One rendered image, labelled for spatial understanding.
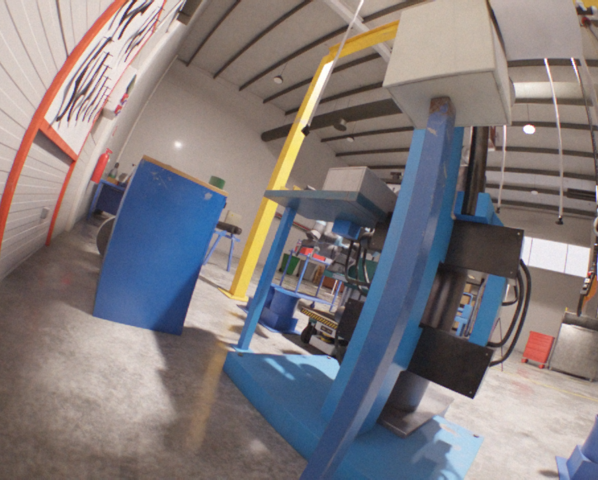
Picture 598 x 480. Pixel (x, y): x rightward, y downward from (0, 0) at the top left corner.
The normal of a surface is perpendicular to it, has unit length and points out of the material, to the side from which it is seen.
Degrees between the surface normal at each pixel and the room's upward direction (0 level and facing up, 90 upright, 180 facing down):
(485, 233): 90
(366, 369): 90
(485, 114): 180
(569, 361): 90
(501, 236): 90
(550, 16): 154
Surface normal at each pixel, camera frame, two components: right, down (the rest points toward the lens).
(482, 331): -0.71, -0.31
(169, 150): 0.62, 0.15
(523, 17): -0.67, 0.61
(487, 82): -0.33, 0.94
